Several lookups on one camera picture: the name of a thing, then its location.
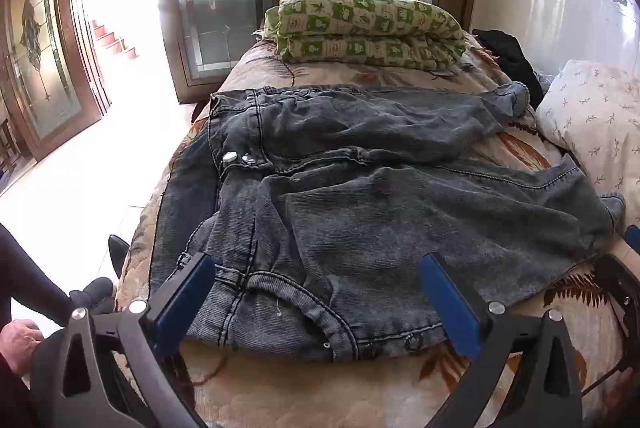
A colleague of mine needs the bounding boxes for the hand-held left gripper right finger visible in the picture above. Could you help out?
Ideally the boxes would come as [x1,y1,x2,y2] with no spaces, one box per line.
[421,252,585,428]

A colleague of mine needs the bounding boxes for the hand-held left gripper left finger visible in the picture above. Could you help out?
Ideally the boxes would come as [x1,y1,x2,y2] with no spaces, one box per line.
[30,252,218,428]

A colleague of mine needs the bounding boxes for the grey denim pants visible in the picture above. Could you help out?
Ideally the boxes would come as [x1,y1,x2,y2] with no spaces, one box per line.
[150,82,626,364]

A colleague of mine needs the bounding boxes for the person's left hand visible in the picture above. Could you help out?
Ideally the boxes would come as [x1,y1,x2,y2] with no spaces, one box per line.
[0,319,46,376]

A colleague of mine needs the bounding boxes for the black shoe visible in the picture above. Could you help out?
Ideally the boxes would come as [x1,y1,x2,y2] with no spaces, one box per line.
[107,234,132,276]
[69,277,117,316]

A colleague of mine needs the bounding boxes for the white leaf print pillow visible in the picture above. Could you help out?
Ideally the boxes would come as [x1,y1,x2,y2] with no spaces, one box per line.
[535,60,640,229]

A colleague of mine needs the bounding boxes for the beige leaf print blanket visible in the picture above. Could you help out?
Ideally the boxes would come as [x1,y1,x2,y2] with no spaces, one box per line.
[114,32,640,428]

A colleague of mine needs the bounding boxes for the person's leg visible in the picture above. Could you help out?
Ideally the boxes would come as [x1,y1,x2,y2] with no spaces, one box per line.
[0,222,76,329]

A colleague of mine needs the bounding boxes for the black cloth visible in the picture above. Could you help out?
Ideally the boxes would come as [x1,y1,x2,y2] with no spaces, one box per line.
[471,28,546,111]

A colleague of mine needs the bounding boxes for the red outdoor stairs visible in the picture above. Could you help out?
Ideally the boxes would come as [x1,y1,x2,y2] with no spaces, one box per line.
[90,18,143,61]

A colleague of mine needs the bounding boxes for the wooden stained glass door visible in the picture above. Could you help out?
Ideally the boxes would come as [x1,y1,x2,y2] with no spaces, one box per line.
[0,0,113,163]

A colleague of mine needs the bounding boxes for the green checked folded quilt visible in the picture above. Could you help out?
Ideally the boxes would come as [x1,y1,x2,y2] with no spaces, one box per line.
[262,0,467,72]

